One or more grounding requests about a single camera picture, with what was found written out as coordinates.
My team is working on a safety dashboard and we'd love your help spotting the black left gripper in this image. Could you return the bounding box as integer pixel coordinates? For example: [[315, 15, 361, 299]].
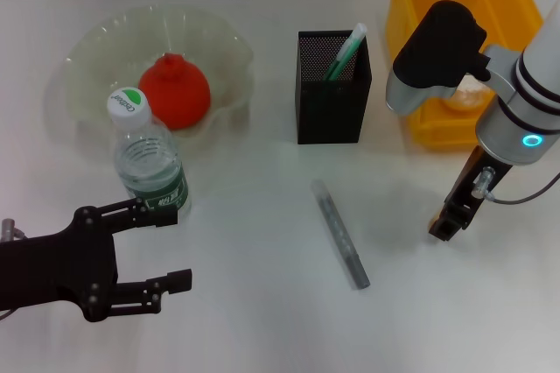
[[0, 196, 194, 323]]

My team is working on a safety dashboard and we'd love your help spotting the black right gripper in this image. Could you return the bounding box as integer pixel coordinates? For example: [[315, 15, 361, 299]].
[[427, 145, 512, 243]]

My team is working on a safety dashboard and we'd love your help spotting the clear bottle with green label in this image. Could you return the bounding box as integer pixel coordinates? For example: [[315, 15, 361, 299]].
[[106, 84, 193, 222]]

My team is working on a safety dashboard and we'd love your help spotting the white paper ball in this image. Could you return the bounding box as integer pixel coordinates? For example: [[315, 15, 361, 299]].
[[440, 74, 494, 112]]

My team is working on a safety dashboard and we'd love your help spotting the red pomegranate toy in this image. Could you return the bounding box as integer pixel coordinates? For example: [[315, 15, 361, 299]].
[[138, 52, 213, 131]]

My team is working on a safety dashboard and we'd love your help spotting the mint green pen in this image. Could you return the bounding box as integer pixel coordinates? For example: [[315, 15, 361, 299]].
[[322, 22, 368, 82]]

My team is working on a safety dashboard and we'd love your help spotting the grey pen with clear cap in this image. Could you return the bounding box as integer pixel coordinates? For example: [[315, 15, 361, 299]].
[[310, 178, 372, 292]]

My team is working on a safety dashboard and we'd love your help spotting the black mesh pen holder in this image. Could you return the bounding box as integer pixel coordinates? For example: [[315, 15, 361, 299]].
[[297, 29, 374, 146]]

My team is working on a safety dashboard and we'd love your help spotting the clear green wavy glass plate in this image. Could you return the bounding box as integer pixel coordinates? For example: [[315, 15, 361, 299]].
[[65, 4, 256, 141]]

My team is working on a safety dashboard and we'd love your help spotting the clear right wrist connector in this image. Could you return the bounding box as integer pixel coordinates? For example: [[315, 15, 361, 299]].
[[471, 165, 496, 200]]

